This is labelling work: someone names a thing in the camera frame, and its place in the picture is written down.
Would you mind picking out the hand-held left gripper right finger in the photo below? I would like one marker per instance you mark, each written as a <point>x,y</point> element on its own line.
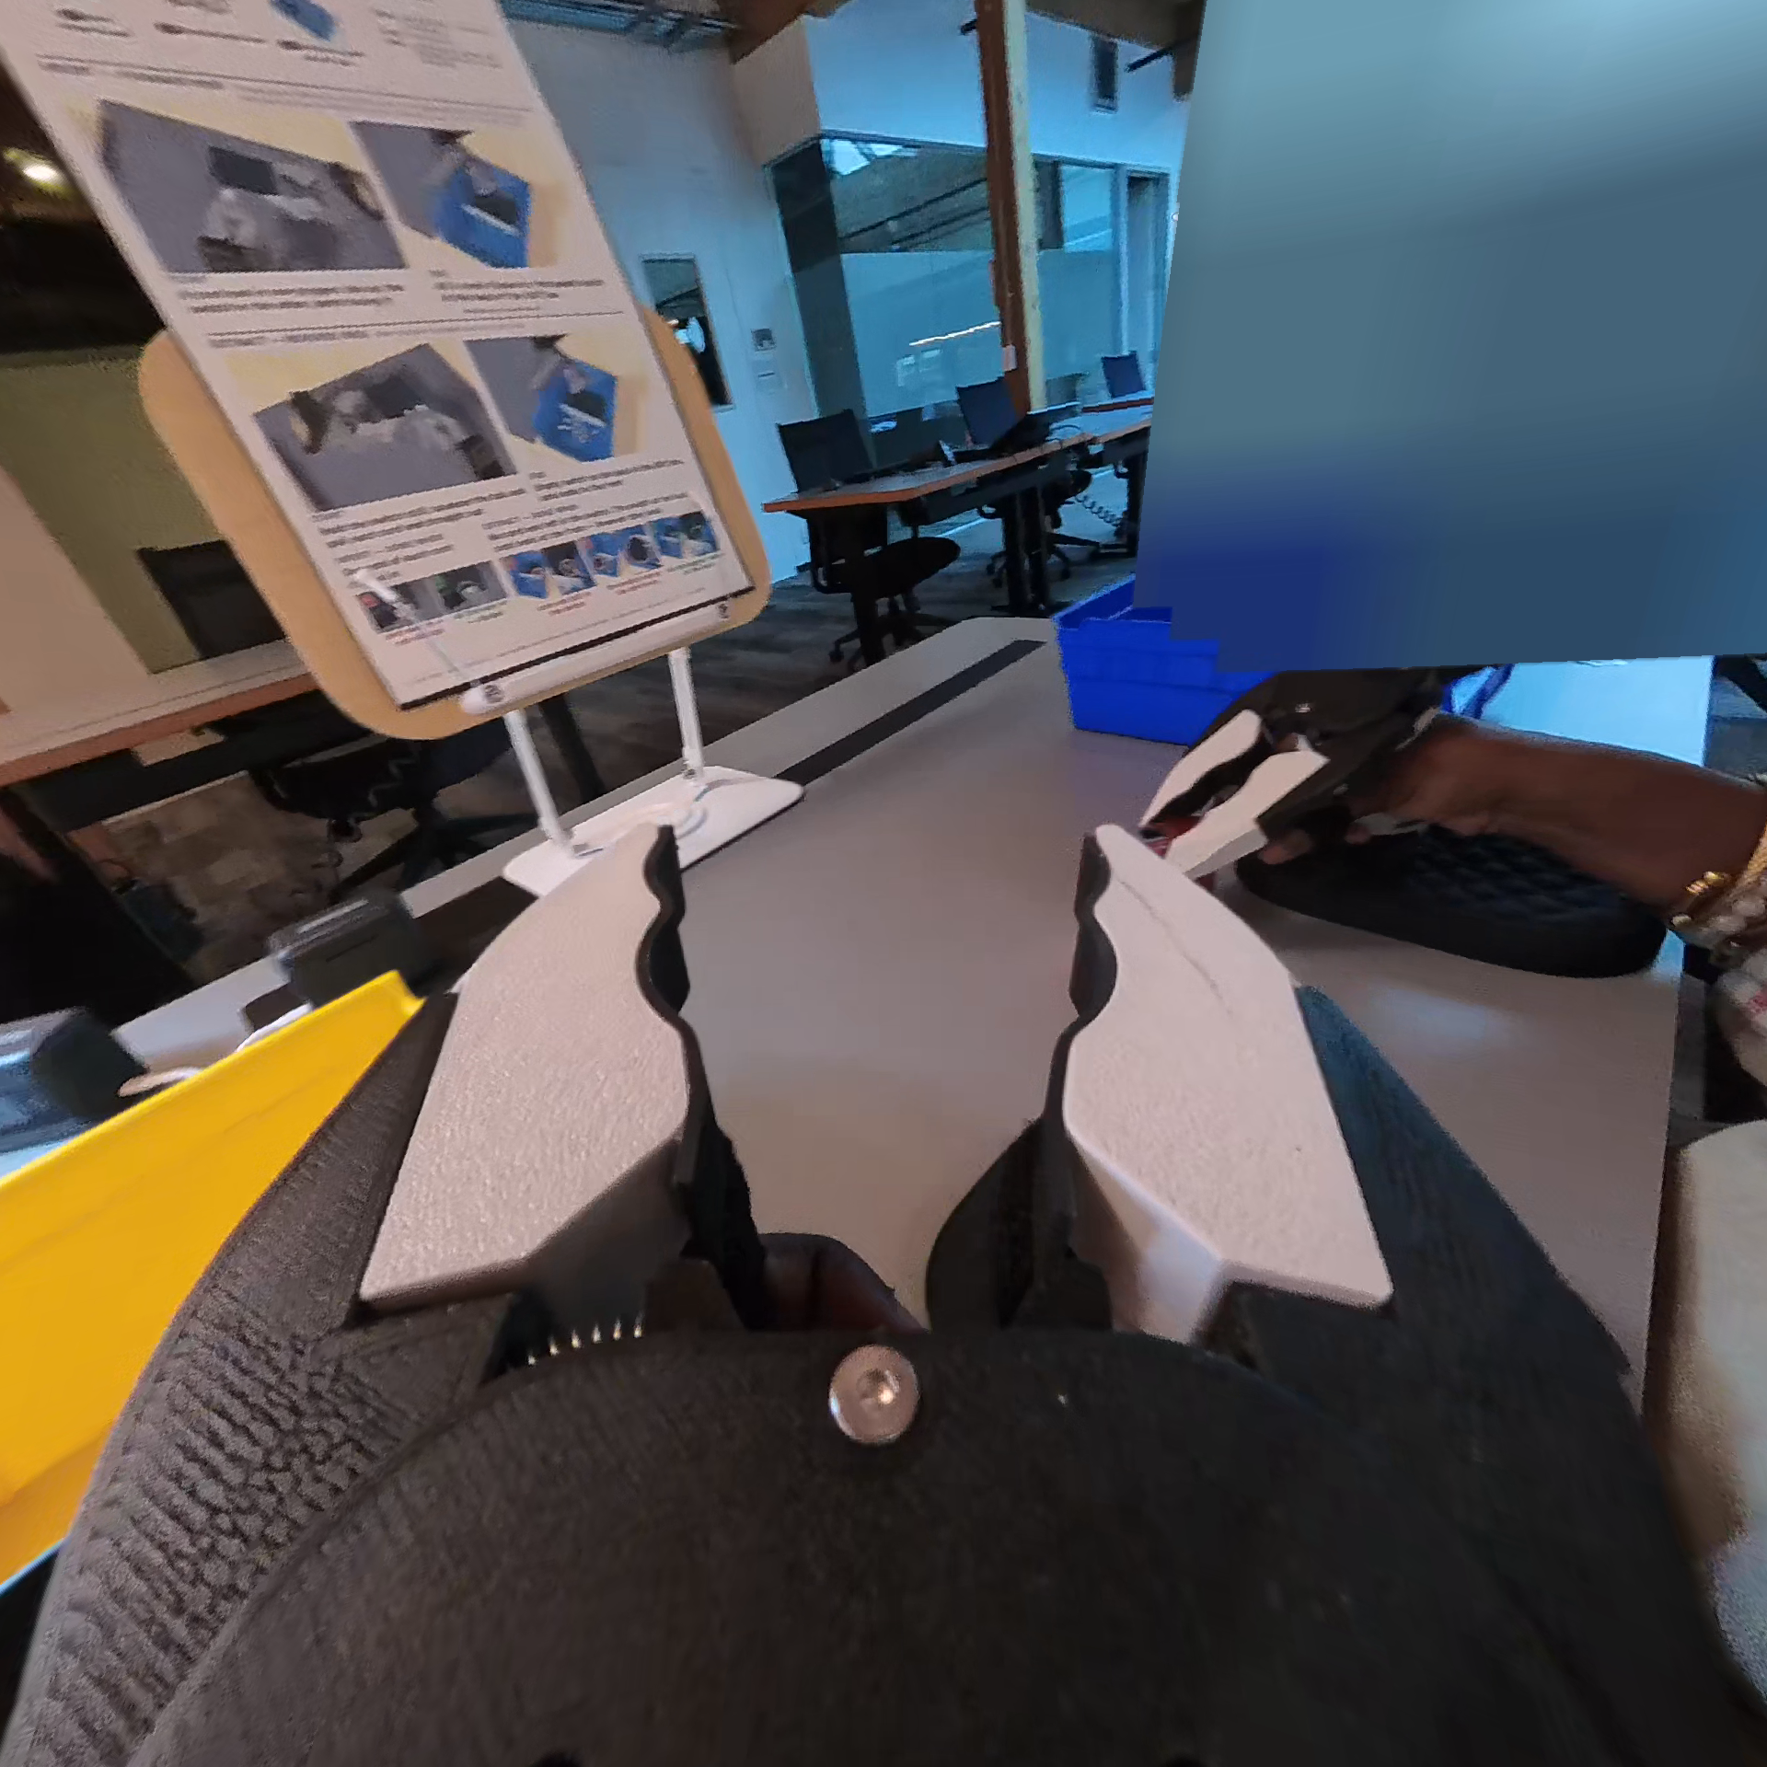
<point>1215,1103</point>

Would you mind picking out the long background desk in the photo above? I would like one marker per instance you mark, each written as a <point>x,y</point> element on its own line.
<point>938,483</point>

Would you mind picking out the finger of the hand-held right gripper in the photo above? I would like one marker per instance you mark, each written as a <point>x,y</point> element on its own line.
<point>1202,774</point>
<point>1250,821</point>

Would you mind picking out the blue plastic bin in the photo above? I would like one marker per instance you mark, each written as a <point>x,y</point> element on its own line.
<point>1132,677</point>

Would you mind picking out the black office chair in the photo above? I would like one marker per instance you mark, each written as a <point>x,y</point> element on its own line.
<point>994,414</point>
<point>842,457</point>

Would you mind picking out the person's right hand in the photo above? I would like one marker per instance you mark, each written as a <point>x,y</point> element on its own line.
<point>1520,795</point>

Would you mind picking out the printed instruction sheet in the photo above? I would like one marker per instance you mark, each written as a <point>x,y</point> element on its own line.
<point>344,345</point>

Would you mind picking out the black quilted wrist rest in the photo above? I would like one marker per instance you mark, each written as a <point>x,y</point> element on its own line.
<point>1465,899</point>

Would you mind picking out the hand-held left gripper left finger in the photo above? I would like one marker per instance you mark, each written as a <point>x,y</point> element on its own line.
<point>537,1103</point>

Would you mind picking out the black power adapter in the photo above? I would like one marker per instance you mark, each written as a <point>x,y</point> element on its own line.
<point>344,945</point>

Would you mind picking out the yellow plastic bin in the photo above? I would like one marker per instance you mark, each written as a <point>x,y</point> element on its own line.
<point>139,1242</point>

